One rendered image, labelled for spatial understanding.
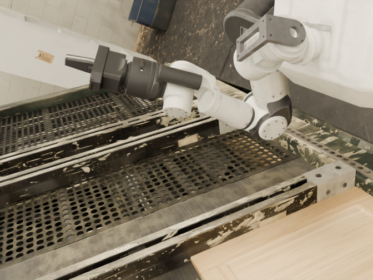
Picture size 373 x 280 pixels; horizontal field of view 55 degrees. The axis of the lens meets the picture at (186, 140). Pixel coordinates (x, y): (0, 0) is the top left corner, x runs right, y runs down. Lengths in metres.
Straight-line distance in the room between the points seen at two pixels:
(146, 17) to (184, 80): 4.04
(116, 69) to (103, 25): 4.98
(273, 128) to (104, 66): 0.44
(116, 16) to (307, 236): 5.19
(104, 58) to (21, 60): 3.54
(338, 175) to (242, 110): 0.30
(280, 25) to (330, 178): 0.55
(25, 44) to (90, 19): 1.66
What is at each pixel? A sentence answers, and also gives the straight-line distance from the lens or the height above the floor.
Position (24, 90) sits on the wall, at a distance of 5.88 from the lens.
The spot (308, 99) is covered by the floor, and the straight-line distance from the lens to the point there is 2.50.
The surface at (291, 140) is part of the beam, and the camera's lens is 1.22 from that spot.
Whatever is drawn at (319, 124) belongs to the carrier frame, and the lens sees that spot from 2.14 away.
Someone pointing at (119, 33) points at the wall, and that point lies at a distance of 5.84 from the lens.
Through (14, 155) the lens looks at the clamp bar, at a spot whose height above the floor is 1.66.
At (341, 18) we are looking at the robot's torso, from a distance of 0.59.
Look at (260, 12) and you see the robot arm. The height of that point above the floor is 1.34.
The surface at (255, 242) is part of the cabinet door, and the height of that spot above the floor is 1.18.
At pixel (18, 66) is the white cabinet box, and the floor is 1.60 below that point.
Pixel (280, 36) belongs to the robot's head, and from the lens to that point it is 0.52.
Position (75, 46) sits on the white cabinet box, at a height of 1.09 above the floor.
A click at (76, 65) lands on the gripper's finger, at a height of 1.62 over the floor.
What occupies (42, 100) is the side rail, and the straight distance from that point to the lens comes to 2.12.
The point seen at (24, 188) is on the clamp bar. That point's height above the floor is 1.62.
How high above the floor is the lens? 1.76
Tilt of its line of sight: 29 degrees down
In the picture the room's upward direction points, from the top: 77 degrees counter-clockwise
